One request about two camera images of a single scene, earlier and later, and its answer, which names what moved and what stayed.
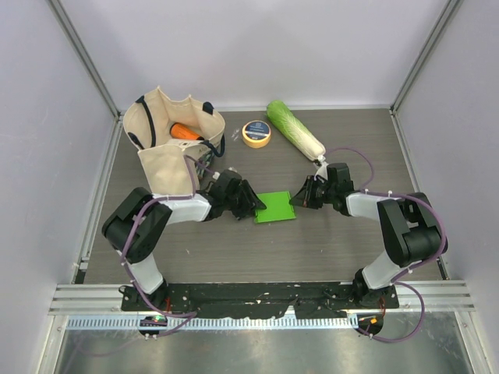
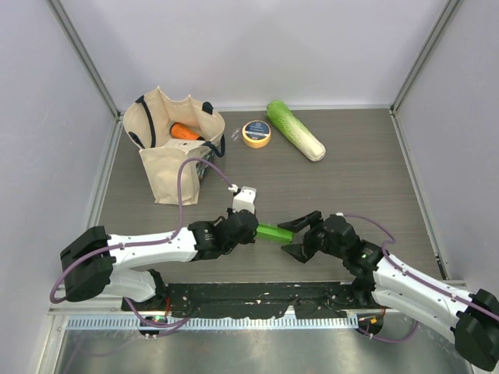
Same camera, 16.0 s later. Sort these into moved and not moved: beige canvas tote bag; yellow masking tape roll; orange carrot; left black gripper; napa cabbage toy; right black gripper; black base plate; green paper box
Moved: green paper box; right black gripper; left black gripper
Not moved: yellow masking tape roll; orange carrot; napa cabbage toy; black base plate; beige canvas tote bag
